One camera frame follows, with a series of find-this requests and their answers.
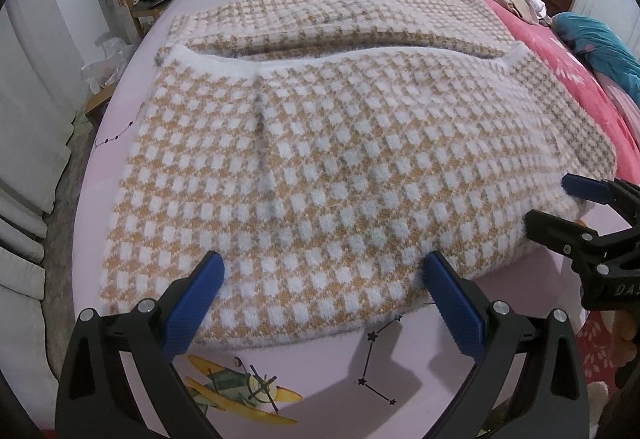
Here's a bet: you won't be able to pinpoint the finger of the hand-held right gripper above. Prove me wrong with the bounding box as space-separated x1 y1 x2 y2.
522 210 608 265
562 174 640 230

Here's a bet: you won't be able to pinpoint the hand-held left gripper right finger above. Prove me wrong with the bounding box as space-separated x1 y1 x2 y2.
422 251 591 439

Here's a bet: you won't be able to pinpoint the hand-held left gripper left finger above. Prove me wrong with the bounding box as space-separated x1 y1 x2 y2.
55 251 236 439

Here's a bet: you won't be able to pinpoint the beige white checked sweater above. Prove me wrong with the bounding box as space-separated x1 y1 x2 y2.
97 0 617 354

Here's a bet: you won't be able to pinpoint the pink striped pillow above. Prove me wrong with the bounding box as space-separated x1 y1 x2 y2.
600 74 640 142

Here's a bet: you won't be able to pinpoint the pink floral blanket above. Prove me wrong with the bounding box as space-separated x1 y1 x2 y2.
392 0 640 400

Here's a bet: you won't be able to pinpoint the teal garment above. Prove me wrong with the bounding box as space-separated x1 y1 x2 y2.
552 13 640 92

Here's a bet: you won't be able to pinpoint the pink printed mat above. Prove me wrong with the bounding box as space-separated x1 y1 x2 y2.
75 0 621 439

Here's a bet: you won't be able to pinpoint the white cloth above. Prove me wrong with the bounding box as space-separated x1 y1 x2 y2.
520 0 552 23

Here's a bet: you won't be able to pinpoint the white curtain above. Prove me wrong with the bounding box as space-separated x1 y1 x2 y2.
0 0 81 370

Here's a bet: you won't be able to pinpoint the clear plastic bags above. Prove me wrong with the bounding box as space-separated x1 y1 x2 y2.
82 34 136 94

